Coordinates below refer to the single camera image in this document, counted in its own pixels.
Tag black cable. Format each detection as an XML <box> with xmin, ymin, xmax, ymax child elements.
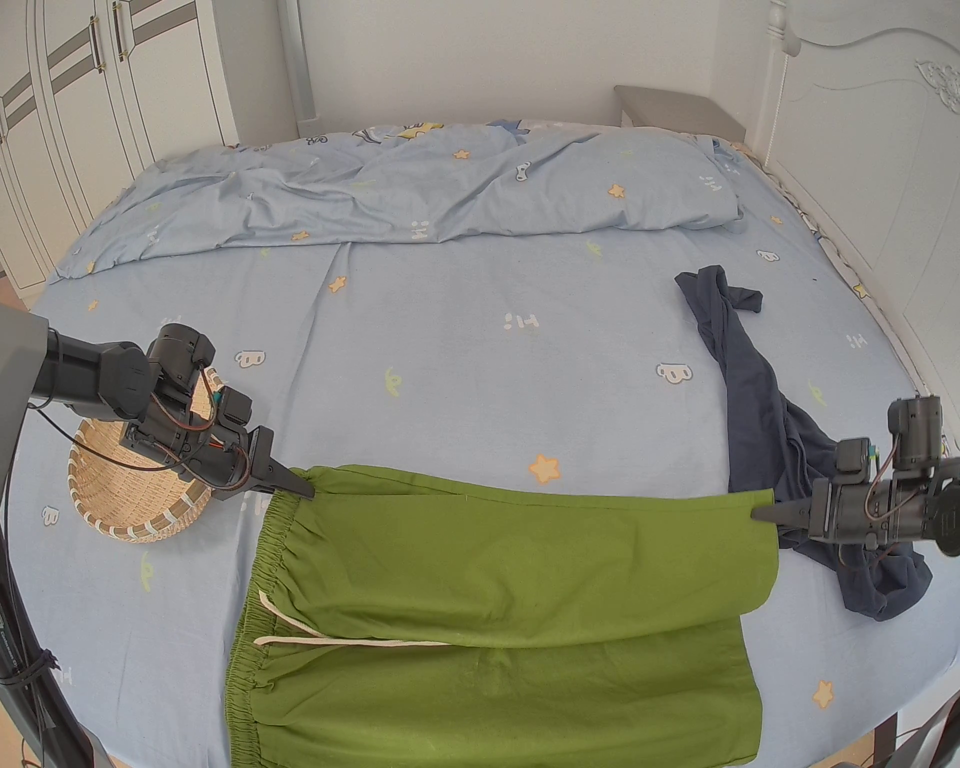
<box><xmin>26</xmin><ymin>401</ymin><xmax>196</xmax><ymax>475</ymax></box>

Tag grey upright post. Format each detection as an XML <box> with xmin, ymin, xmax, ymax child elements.
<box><xmin>276</xmin><ymin>0</ymin><xmax>322</xmax><ymax>127</ymax></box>

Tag grey bedside table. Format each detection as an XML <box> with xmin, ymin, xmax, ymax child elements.
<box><xmin>613</xmin><ymin>84</ymin><xmax>751</xmax><ymax>145</ymax></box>

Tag round woven basket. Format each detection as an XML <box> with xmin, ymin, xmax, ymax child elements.
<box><xmin>67</xmin><ymin>366</ymin><xmax>230</xmax><ymax>543</ymax></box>

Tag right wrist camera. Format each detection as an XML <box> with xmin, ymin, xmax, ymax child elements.
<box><xmin>836</xmin><ymin>437</ymin><xmax>879</xmax><ymax>481</ymax></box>

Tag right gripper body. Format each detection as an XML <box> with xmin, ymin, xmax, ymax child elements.
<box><xmin>807</xmin><ymin>476</ymin><xmax>897</xmax><ymax>547</ymax></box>

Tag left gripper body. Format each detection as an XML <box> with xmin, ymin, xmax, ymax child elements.
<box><xmin>180</xmin><ymin>424</ymin><xmax>276</xmax><ymax>502</ymax></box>

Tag bed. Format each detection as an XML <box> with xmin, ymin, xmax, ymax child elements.
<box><xmin>0</xmin><ymin>0</ymin><xmax>960</xmax><ymax>768</ymax></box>

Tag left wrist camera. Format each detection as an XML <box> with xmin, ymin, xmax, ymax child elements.
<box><xmin>210</xmin><ymin>384</ymin><xmax>255</xmax><ymax>430</ymax></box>

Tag pale blue quilt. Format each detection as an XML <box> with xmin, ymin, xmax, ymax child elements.
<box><xmin>46</xmin><ymin>118</ymin><xmax>753</xmax><ymax>286</ymax></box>

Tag white cord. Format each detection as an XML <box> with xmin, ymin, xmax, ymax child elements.
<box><xmin>772</xmin><ymin>30</ymin><xmax>805</xmax><ymax>177</ymax></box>

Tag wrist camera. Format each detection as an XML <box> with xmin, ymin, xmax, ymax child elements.
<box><xmin>210</xmin><ymin>384</ymin><xmax>255</xmax><ymax>430</ymax></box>
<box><xmin>836</xmin><ymin>437</ymin><xmax>879</xmax><ymax>481</ymax></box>

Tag dark blue garment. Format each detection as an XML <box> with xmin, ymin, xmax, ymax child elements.
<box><xmin>672</xmin><ymin>266</ymin><xmax>936</xmax><ymax>624</ymax></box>

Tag white wardrobe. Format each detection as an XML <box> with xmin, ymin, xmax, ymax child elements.
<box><xmin>0</xmin><ymin>0</ymin><xmax>243</xmax><ymax>295</ymax></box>

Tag green shorts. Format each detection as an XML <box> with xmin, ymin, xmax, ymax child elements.
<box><xmin>223</xmin><ymin>463</ymin><xmax>783</xmax><ymax>768</ymax></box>

